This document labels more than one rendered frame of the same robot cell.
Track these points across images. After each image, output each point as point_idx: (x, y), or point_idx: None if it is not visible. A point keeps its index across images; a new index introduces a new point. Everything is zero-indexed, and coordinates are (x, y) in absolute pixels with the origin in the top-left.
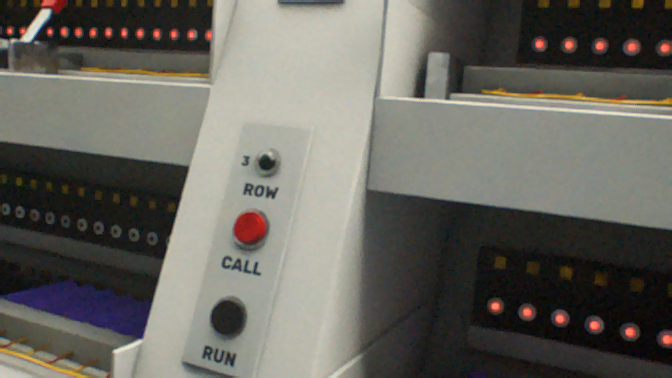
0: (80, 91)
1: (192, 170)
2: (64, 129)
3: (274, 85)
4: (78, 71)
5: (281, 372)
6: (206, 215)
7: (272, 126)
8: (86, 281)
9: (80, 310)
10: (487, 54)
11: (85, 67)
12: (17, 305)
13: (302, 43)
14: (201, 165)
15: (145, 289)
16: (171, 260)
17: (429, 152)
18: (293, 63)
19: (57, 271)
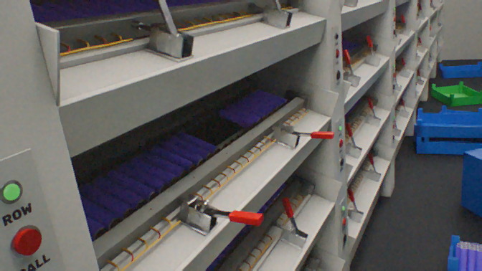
0: (308, 29)
1: (328, 44)
2: (303, 44)
3: (333, 15)
4: (248, 11)
5: (341, 79)
6: (331, 54)
7: (335, 26)
8: (210, 108)
9: (263, 108)
10: None
11: (250, 8)
12: (270, 116)
13: (333, 1)
14: (329, 41)
15: (229, 96)
16: (330, 69)
17: (341, 24)
18: (333, 8)
19: (199, 113)
